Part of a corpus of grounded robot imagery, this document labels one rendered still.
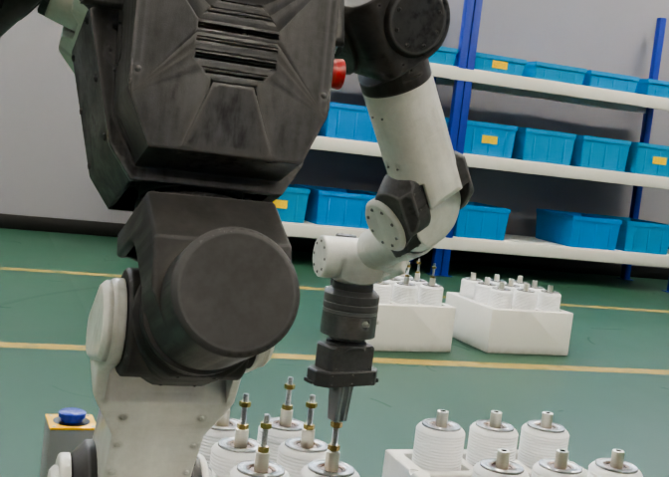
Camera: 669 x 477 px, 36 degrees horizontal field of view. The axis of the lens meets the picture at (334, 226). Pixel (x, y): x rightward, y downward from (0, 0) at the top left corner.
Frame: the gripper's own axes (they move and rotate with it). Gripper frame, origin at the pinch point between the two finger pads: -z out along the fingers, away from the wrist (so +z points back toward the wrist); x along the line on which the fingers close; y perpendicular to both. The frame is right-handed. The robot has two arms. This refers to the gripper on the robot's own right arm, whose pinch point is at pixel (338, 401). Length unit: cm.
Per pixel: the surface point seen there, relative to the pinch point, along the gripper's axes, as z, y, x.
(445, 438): -12.2, -11.2, -34.4
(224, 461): -12.7, -11.9, 12.8
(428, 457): -16.4, -13.2, -32.6
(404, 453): -18.3, -21.3, -33.5
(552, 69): 103, -342, -395
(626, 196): 25, -378, -532
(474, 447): -15.0, -12.4, -43.3
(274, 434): -11.8, -20.3, -1.8
